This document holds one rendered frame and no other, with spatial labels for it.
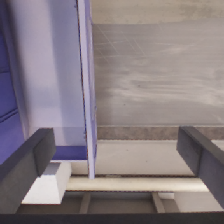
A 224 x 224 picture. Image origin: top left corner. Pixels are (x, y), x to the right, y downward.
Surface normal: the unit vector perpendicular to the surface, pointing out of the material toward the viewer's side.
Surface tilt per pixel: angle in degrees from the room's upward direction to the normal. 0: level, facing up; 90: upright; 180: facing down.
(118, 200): 100
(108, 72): 0
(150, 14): 1
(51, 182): 0
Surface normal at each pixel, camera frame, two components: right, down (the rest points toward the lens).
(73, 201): 0.00, -0.98
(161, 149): -0.02, 0.34
